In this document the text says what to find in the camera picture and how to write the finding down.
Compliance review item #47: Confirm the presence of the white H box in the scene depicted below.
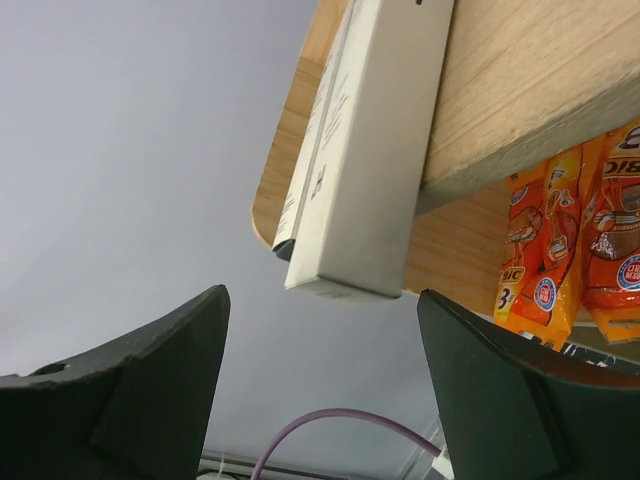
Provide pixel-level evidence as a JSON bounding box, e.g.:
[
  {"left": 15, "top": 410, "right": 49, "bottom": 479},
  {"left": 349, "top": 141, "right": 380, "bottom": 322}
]
[
  {"left": 285, "top": 1, "right": 453, "bottom": 299},
  {"left": 272, "top": 1, "right": 358, "bottom": 262}
]

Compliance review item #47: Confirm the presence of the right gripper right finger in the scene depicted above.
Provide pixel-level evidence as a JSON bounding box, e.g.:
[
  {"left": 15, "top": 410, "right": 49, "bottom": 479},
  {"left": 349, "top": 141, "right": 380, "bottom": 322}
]
[{"left": 417, "top": 290, "right": 639, "bottom": 479}]

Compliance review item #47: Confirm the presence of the wooden two-tier shelf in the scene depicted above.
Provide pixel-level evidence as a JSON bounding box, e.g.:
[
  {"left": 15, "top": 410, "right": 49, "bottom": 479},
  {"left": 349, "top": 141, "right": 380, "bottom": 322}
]
[{"left": 249, "top": 0, "right": 640, "bottom": 321}]

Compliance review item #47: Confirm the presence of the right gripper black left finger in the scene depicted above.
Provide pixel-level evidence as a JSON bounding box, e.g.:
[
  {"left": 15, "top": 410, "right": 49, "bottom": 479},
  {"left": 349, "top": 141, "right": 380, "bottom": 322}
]
[{"left": 1, "top": 285, "right": 231, "bottom": 479}]

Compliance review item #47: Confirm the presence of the orange BIC razor pack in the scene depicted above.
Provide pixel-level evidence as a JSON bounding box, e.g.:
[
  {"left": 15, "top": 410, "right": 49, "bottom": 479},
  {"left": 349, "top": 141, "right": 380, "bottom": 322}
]
[
  {"left": 493, "top": 166, "right": 544, "bottom": 326},
  {"left": 582, "top": 120, "right": 639, "bottom": 344},
  {"left": 514, "top": 137, "right": 604, "bottom": 351}
]

